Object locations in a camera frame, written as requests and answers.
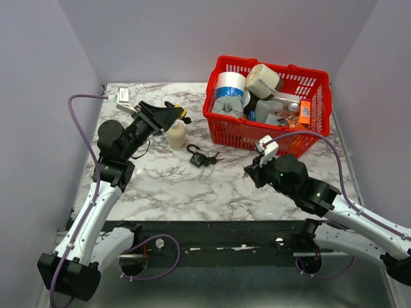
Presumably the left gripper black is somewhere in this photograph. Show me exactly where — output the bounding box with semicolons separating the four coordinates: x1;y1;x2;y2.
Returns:
121;100;183;160

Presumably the grey wrapped paper roll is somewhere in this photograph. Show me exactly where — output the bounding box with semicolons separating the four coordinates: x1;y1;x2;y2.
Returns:
212;96;243;119

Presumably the black mounting rail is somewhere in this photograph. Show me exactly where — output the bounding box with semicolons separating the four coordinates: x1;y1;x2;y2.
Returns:
102;221;318;269

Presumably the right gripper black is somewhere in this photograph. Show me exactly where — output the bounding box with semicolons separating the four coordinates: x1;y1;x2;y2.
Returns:
244;150;296;198

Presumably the yellow black padlock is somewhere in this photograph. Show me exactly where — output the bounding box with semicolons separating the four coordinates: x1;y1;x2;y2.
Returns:
164;101;190;123

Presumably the purple cable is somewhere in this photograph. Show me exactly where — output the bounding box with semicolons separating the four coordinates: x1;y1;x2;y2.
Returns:
263;130;411;240
48;94;112;308

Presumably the beige pump lotion bottle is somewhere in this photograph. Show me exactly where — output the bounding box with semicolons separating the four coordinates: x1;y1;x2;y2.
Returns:
166;122;186;150

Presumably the orange box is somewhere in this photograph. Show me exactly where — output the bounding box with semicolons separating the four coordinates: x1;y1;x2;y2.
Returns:
299;99;311;125

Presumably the white blue paper roll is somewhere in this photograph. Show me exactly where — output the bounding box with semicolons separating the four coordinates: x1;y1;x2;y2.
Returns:
215;71;246;99

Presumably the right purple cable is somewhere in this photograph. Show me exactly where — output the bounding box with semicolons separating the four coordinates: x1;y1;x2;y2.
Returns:
263;130;411;240

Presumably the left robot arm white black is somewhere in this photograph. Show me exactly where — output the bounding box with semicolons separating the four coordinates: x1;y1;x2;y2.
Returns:
37;101;191;307

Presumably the silver can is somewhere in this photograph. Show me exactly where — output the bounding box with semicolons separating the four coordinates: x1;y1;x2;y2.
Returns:
286;102;300;114

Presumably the red plastic shopping basket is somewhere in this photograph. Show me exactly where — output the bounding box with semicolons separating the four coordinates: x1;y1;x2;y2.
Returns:
203;56;332;157

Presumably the grey carton box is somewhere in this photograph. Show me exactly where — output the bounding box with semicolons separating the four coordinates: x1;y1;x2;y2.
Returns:
254;99;283;123

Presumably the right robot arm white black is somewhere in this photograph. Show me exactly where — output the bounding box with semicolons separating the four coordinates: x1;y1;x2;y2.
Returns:
244;155;410;286

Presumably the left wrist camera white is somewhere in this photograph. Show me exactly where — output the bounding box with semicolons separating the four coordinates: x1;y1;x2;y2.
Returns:
116;87;134;115

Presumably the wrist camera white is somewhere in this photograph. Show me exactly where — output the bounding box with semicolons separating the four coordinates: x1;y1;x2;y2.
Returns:
116;87;134;115
256;135;279;167

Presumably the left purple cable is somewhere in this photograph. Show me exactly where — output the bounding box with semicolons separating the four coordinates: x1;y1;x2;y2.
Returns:
48;94;112;308

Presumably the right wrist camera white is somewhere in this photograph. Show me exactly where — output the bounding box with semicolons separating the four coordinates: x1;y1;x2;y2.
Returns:
256;135;279;167

